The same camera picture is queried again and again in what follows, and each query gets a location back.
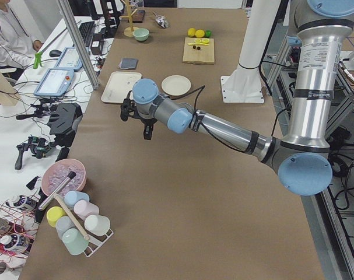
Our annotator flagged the green bowl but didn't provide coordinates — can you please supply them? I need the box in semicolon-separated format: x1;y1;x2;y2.
132;28;149;41

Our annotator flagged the white cup rack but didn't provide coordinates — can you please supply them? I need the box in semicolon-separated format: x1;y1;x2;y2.
35;195;114;258

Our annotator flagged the blue cup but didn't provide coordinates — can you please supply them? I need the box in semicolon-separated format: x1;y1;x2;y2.
64;191;90;209

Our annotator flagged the yellow cup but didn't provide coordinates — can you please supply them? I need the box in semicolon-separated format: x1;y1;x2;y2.
47;206;66;228

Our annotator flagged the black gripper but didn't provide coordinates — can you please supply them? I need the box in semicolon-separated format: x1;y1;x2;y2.
120;97;157;140

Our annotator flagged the green lime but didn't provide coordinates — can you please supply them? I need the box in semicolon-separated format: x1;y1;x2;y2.
205;30;212;38

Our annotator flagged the blue teach pendant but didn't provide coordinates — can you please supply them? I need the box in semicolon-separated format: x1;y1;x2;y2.
34;68;75;97
55;47;82;72

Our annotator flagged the seated person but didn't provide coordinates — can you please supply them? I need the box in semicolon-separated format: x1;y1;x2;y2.
0;1;43;69

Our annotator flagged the wooden cutting board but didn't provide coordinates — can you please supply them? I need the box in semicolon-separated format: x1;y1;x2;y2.
183;37;215;64

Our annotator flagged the white rabbit tray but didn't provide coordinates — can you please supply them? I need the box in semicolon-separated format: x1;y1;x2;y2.
101;71;142;104

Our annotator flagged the grey folded cloth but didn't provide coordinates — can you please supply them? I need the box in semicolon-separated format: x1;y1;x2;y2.
118;58;138;70

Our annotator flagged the yellow lemon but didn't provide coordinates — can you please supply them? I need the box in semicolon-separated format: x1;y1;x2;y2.
187;28;196;37
194;29;205;38

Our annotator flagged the yellow plastic knife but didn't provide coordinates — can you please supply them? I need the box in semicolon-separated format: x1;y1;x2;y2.
187;43;210;46

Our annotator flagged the pink bowl with ice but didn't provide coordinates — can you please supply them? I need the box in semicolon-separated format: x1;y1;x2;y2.
41;159;87;196

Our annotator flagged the copper wire bottle basket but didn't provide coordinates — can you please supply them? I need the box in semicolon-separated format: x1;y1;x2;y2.
0;202;38;263

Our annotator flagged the pink cup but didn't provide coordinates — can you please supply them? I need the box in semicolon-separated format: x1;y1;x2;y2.
73;199;100;221

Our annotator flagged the grey cup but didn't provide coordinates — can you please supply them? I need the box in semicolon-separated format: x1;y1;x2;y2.
55;216;75;240

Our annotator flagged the metal muddler stick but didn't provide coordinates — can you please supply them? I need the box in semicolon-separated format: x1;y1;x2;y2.
38;171;76;211

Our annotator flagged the aluminium frame post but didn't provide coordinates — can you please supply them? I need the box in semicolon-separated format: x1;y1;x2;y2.
57;0;99;90

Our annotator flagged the metal scoop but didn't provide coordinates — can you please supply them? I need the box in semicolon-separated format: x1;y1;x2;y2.
152;10;169;29

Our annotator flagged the wooden cup stand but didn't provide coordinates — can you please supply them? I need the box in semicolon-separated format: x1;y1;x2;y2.
120;0;139;37

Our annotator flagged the white cup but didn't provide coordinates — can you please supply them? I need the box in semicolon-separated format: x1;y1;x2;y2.
84;215;110;236

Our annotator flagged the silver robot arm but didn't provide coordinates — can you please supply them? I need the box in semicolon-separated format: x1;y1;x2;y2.
120;1;354;195

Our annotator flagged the white round plate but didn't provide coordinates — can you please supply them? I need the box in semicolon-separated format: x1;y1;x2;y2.
162;75;191;97

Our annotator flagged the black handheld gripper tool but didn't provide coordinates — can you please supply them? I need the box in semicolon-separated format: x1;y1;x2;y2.
15;135;55;170

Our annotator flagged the mint green cup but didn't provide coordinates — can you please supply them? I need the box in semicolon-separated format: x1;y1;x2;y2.
62;228;89;256

